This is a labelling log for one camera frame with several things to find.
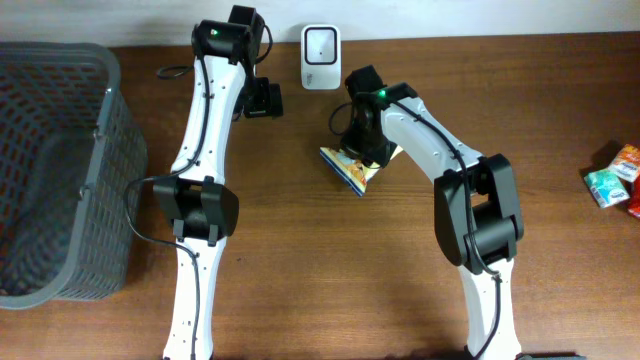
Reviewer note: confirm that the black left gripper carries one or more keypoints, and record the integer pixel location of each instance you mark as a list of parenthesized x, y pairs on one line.
[(270, 100)]

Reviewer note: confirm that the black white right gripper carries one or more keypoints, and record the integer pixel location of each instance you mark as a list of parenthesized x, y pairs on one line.
[(352, 140)]

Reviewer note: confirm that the yellow snack bag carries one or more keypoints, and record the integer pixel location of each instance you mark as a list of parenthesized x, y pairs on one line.
[(353, 172)]

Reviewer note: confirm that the teal tissue pack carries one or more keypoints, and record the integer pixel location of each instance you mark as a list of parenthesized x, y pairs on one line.
[(606, 188)]

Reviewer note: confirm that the orange tissue pack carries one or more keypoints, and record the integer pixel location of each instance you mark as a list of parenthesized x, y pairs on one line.
[(625, 165)]

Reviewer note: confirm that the red snack bag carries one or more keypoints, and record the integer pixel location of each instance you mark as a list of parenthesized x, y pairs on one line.
[(633, 206)]

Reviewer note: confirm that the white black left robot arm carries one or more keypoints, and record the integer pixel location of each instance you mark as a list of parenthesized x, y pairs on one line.
[(201, 210)]

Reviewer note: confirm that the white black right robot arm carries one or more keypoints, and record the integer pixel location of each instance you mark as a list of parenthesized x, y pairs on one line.
[(477, 214)]

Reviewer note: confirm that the grey plastic basket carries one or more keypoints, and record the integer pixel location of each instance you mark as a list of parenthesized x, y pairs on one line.
[(69, 147)]

